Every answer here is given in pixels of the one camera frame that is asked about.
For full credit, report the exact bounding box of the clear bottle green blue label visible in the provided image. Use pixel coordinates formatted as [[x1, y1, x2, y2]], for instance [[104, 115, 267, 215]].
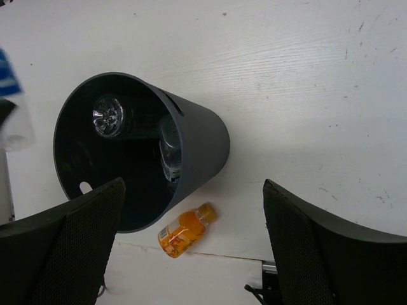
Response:
[[158, 115, 181, 183]]

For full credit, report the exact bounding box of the orange juice bottle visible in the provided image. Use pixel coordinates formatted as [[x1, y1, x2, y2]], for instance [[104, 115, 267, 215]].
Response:
[[158, 203, 217, 258]]

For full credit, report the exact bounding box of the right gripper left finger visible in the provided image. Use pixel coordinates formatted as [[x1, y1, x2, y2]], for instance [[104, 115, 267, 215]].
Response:
[[1, 178, 125, 304]]

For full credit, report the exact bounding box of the dark grey plastic bin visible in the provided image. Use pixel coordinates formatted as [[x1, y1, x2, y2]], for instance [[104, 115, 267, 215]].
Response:
[[53, 72, 230, 233]]

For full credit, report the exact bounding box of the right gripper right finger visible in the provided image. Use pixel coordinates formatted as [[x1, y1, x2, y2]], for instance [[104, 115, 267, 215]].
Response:
[[263, 179, 406, 304]]

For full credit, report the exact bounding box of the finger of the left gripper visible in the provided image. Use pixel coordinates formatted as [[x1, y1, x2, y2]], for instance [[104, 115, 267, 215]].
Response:
[[0, 98, 18, 129]]

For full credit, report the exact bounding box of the clear bottle without label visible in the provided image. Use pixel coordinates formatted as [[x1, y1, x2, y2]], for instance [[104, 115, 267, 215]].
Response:
[[92, 95, 125, 139]]

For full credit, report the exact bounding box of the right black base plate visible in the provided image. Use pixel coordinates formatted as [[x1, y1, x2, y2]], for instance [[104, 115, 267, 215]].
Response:
[[244, 261, 284, 305]]

